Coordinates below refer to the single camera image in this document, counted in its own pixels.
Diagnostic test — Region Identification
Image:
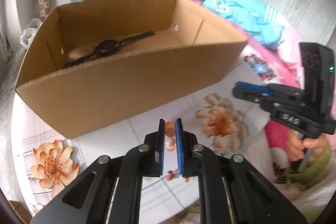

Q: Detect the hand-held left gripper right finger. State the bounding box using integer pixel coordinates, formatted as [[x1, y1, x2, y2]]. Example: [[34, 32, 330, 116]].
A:
[[175, 118, 307, 224]]

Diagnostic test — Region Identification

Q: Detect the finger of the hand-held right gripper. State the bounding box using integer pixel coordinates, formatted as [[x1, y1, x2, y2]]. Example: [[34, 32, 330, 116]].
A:
[[232, 88, 277, 115], [234, 81, 305, 99]]

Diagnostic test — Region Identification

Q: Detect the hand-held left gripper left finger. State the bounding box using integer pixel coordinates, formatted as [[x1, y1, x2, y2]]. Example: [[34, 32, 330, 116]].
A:
[[30, 118, 166, 224]]

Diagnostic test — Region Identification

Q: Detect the orange bead bracelet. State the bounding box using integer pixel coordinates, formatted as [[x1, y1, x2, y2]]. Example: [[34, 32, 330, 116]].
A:
[[165, 121, 177, 152]]

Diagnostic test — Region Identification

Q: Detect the brown cardboard box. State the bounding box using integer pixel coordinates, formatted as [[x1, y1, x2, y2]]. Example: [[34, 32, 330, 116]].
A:
[[15, 0, 249, 139]]

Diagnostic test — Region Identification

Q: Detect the person's right forearm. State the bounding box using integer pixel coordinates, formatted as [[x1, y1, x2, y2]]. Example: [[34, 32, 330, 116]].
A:
[[285, 147, 335, 191]]

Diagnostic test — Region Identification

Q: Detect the person's right hand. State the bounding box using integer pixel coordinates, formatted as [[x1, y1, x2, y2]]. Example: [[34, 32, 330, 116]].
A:
[[287, 130, 328, 162]]

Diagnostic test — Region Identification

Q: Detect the teal flowered blanket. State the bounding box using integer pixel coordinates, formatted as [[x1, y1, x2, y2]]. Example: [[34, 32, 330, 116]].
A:
[[203, 0, 285, 50]]

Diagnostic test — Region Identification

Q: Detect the black wrist watch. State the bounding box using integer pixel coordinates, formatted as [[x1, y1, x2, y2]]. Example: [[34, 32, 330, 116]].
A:
[[64, 31, 156, 68]]

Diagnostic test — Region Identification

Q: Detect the white plastic bag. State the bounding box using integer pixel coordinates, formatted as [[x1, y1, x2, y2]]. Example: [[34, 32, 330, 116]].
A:
[[20, 19, 42, 49]]

